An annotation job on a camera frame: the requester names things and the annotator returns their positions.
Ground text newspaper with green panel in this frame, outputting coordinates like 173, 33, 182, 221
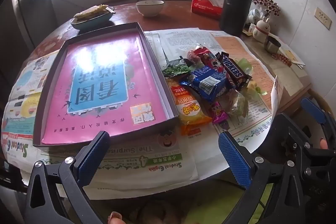
144, 28, 285, 152

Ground small yellow cake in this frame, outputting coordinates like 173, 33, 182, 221
247, 80, 263, 94

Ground grey cardboard box tray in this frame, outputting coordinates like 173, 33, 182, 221
32, 22, 179, 147

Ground orange yellow snack packet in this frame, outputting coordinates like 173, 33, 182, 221
168, 77, 213, 135

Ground person's green clothing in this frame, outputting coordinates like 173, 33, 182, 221
184, 182, 279, 224

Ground person's left hand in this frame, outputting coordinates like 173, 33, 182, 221
108, 211, 124, 224

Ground white rabbit figurine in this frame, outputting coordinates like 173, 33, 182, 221
252, 17, 271, 43

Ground red snack packet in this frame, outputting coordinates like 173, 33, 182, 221
196, 46, 223, 72

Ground grey refrigerator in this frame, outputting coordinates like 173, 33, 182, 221
10, 0, 58, 56

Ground green pea snack packet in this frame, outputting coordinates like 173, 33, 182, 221
161, 56, 204, 79

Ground blue biscuit packet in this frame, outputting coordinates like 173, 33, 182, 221
180, 67, 235, 102

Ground orange paper sheet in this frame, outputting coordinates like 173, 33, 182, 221
213, 32, 279, 111

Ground metal cup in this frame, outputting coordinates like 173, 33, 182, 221
264, 39, 281, 54

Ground red bead bracelet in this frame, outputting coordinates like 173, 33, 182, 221
272, 53, 293, 67

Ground clear bag of floss cake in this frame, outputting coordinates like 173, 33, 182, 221
227, 90, 250, 119

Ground small white figurine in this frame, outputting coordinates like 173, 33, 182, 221
247, 9, 261, 25

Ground brown chocolate bar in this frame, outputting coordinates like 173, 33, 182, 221
216, 52, 252, 89

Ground purple orange sausage packet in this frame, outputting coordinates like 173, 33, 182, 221
209, 101, 231, 131

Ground pink and blue book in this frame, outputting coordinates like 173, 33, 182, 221
41, 30, 174, 145

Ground blue bowl with food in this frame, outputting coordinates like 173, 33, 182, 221
70, 10, 114, 30

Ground white bowl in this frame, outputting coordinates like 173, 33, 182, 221
136, 0, 164, 17

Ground wall socket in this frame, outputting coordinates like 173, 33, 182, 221
314, 7, 332, 30

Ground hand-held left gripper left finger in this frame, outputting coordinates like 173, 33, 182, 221
25, 131, 116, 224

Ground yellow pancake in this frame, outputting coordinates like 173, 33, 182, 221
73, 4, 109, 20

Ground red candy in clear wrapper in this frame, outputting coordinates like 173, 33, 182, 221
187, 44, 204, 64

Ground red tissue box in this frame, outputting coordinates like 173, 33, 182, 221
191, 0, 223, 20

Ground pale paper envelopes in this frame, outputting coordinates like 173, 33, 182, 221
278, 46, 306, 69

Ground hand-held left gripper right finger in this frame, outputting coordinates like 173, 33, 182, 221
218, 131, 306, 224

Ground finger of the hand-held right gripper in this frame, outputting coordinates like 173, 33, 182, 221
301, 97, 329, 125
276, 113, 315, 153

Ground colourful newspaper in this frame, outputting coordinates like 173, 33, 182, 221
1, 50, 200, 189

